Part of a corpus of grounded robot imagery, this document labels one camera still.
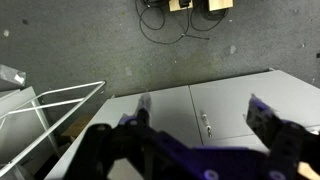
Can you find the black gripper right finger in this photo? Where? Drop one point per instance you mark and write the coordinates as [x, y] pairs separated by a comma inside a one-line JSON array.
[[280, 140]]

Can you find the brown cardboard piece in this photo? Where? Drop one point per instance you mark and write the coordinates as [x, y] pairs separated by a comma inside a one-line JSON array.
[[76, 126]]

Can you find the clear plastic bag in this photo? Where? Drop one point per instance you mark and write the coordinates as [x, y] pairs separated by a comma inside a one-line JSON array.
[[11, 75]]

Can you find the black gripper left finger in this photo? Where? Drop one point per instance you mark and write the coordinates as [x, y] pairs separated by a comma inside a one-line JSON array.
[[133, 146]]

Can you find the light grey side panel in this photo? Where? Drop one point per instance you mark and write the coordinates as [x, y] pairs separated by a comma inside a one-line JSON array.
[[20, 130]]

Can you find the silver cabinet lock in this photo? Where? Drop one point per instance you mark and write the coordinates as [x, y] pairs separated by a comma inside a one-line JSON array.
[[206, 125]]

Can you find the wooden block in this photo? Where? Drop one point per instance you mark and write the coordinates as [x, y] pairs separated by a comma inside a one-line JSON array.
[[175, 6], [220, 4]]

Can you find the grey metal cabinet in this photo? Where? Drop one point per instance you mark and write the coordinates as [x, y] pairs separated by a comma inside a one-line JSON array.
[[230, 103]]

